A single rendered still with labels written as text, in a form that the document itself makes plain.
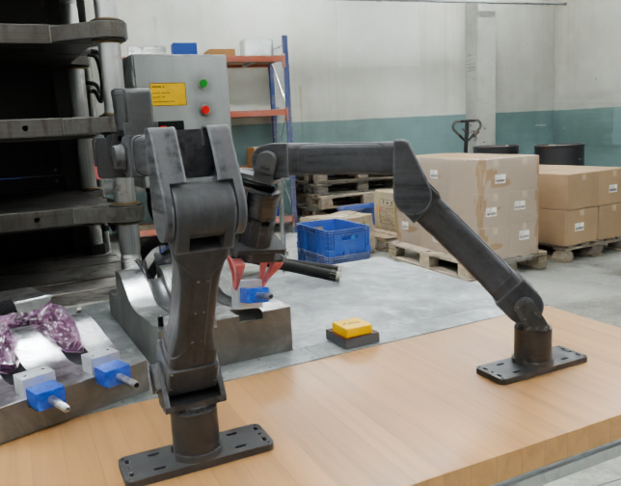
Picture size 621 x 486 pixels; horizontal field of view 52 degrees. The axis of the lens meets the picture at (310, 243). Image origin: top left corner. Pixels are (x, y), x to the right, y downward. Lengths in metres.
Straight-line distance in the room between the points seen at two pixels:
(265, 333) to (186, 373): 0.41
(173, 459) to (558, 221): 5.06
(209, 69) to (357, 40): 6.66
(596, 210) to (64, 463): 5.38
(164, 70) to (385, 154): 1.10
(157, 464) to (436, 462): 0.36
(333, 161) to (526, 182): 4.22
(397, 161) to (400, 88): 7.83
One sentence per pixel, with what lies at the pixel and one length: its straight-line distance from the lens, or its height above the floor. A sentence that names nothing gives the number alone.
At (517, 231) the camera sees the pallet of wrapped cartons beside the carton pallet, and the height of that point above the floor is 0.34.
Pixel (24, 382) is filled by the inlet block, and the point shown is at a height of 0.88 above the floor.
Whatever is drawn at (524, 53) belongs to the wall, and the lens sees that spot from 10.02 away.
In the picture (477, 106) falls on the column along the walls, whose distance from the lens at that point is 9.16.
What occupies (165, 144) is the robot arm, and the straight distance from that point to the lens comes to 0.70.
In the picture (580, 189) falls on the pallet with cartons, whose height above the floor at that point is 0.61.
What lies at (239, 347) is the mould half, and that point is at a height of 0.83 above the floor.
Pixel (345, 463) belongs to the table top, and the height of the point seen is 0.80.
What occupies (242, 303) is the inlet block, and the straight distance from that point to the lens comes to 1.20.
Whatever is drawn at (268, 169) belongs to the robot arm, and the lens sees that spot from 1.08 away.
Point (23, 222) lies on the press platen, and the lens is 1.90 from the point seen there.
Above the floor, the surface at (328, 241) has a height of 0.35.
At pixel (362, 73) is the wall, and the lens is 8.64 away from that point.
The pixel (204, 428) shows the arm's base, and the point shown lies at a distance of 0.87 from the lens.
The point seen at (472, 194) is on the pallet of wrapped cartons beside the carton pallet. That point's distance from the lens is 5.02.
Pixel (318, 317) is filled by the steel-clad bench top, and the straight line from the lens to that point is 1.46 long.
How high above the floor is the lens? 1.23
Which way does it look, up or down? 10 degrees down
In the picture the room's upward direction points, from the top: 3 degrees counter-clockwise
